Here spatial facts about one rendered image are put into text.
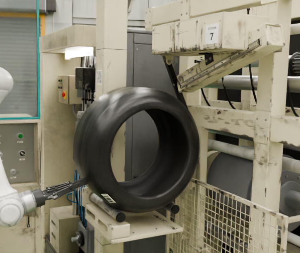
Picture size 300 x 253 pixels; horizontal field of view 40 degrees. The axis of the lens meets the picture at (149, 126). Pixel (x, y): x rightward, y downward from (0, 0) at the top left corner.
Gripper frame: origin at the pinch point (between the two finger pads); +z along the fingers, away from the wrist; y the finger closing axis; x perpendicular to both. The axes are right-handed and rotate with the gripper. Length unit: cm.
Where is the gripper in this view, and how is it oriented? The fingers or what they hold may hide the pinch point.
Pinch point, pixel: (79, 182)
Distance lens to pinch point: 184.2
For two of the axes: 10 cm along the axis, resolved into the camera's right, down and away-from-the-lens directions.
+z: 8.7, -2.8, 4.1
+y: -4.6, -1.2, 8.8
